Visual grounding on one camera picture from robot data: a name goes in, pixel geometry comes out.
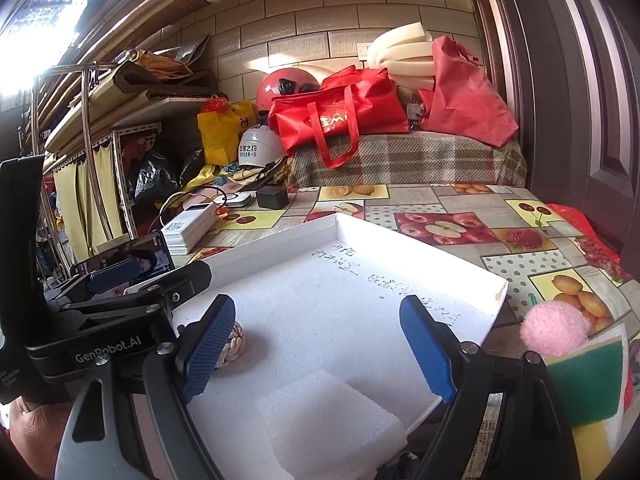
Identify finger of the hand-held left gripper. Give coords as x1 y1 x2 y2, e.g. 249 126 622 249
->
45 257 213 328

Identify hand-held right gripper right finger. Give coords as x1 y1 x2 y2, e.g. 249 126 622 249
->
399 295 576 480

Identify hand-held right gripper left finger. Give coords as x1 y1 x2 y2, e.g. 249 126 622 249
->
55 294 237 480

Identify white foam block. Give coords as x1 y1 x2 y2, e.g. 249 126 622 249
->
256 369 408 480

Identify white shallow cardboard box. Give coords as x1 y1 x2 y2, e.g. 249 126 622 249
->
172 212 508 480

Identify yellow green sponge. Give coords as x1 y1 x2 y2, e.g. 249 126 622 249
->
545 322 632 480

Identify person's left hand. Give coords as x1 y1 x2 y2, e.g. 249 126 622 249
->
9 399 68 480

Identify black smartphone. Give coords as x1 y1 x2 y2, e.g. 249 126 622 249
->
70 230 177 292

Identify yellow curtain cloth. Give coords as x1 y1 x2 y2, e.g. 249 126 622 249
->
52 145 127 257

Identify white power bank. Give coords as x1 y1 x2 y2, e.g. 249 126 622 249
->
162 202 221 256

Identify black plastic bag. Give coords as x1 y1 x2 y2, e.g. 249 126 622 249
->
131 150 202 207

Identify metal shelf rack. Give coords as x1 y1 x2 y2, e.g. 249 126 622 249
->
30 60 168 266

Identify pink plush ball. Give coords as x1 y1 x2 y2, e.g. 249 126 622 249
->
520 302 591 358

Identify small white charger box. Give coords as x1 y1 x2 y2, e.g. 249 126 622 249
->
217 192 254 210

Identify fruit print tablecloth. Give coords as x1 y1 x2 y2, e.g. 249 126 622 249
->
190 184 635 361

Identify small black box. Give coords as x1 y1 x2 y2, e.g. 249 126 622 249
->
256 186 290 210

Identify yellow plastic bag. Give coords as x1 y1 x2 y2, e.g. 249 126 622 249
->
196 100 259 167

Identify white helmet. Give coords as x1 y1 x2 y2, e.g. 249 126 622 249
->
237 125 287 169

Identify plaid blanket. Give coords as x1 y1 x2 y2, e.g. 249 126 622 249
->
290 132 529 189

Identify red plastic bag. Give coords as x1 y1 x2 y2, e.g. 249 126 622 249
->
545 203 622 267

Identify folded cardboard sheets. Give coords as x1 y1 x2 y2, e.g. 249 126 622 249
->
112 35 219 99

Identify red helmet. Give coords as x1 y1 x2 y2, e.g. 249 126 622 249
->
256 69 323 111

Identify red nonwoven bag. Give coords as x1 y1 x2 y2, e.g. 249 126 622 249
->
417 36 520 149

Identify red tote bag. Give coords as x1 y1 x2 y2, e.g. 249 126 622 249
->
268 65 412 169

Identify cream foam rolls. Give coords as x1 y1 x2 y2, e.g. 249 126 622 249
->
366 24 437 89

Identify brown door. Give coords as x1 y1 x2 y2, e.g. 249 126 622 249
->
460 0 640 281

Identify beige rope knot ball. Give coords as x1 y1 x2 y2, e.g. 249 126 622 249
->
215 320 248 370

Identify black cable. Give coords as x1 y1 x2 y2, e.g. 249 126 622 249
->
159 186 237 231

